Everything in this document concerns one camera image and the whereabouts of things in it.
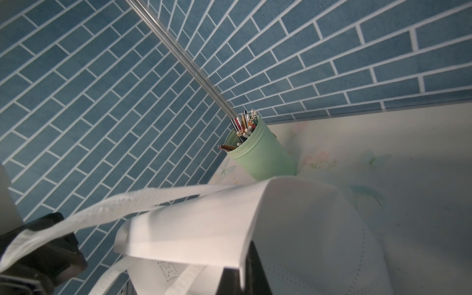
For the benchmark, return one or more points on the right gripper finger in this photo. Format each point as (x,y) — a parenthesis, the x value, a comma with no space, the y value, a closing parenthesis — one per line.
(256,282)

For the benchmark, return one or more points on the white insulated delivery bag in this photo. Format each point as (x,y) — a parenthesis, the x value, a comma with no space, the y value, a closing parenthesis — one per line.
(309,237)

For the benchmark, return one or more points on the green pencil cup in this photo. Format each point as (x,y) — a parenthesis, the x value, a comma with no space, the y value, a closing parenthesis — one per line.
(262,156)

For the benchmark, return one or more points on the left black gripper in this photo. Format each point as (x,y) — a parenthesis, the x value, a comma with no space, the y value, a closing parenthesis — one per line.
(49,266)

